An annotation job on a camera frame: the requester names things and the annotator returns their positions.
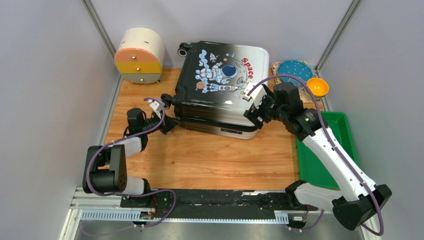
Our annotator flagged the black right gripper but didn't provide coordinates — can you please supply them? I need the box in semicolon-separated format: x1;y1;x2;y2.
242;88;287;130

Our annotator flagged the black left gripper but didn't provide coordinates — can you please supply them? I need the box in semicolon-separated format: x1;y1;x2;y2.
141;110;180;135

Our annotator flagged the astronaut print suitcase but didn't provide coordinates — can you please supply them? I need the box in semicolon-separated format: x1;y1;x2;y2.
161;41;270;140

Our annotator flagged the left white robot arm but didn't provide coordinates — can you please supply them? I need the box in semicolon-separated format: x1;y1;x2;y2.
82;108;180;208

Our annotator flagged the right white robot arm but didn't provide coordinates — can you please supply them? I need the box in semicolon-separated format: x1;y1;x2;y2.
243;82;392;231

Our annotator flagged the floral placemat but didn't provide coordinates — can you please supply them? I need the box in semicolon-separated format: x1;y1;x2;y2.
271;61;316;104

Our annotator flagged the teal dotted plate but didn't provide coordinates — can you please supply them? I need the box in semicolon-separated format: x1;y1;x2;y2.
277;60;314;83

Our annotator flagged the orange bowl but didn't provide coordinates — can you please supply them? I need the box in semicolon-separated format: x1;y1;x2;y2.
306;77;330;98

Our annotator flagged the cream mini drawer cabinet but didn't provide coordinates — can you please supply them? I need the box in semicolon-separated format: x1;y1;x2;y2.
114;27;166;84

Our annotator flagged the green plastic tray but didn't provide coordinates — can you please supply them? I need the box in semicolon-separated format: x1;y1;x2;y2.
296;111;358;190

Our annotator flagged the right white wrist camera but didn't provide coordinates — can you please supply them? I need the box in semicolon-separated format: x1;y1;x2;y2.
242;82;268;109

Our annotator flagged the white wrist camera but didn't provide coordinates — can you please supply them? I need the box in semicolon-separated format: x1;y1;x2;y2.
242;82;268;109
149;100;166;117

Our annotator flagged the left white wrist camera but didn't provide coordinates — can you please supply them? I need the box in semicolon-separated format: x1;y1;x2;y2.
149;100;166;117

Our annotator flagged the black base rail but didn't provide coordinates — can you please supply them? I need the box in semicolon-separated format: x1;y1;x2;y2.
120;189;317;220

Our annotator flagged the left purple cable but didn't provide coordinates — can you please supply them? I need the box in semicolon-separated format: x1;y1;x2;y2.
84;96;176;229

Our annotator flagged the purple cable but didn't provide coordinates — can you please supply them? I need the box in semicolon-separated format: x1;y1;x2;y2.
246;74;386;237
84;96;176;229

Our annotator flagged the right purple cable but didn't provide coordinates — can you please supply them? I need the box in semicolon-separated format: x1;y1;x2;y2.
246;74;386;237

